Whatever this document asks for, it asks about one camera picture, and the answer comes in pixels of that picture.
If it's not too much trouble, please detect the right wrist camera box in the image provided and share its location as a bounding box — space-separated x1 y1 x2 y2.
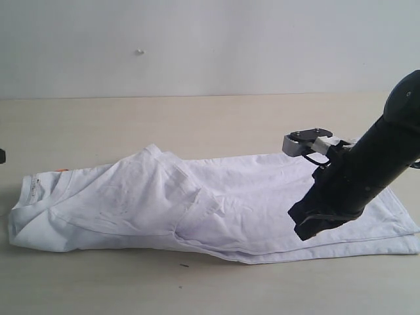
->
282 128 333 158

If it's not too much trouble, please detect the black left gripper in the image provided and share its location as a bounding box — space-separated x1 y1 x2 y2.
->
0 149 7 163

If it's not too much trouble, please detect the white t-shirt red lettering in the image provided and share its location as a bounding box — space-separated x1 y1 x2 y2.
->
8 145 419 264

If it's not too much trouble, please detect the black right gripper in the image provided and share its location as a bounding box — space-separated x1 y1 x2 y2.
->
287 140 390 241

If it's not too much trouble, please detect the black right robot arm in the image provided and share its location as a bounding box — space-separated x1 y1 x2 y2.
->
282 70 419 241

